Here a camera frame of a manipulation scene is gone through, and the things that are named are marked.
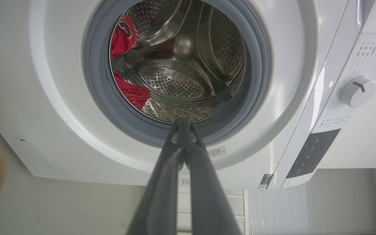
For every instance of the round white filter cover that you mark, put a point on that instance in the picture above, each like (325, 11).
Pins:
(31, 153)

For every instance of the plain red garment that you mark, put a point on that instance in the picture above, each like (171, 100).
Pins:
(134, 93)

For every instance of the black label sticker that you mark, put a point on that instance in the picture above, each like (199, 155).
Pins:
(266, 181)

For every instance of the grey warning sticker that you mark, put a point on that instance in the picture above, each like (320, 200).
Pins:
(219, 152)

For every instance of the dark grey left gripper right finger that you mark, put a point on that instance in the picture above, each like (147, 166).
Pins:
(207, 202)

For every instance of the red jersey with white print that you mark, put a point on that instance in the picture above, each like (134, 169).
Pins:
(121, 39)

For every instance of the grey rubber door gasket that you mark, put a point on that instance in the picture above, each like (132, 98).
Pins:
(96, 91)

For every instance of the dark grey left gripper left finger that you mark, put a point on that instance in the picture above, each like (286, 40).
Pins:
(162, 195)

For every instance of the dark gray control panel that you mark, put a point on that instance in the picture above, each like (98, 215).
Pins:
(312, 153)

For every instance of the white round program dial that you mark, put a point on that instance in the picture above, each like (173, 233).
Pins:
(356, 93)

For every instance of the perforated steel washer drum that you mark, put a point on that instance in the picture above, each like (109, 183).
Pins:
(181, 81)

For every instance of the white front-load washing machine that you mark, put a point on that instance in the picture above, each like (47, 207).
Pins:
(60, 81)

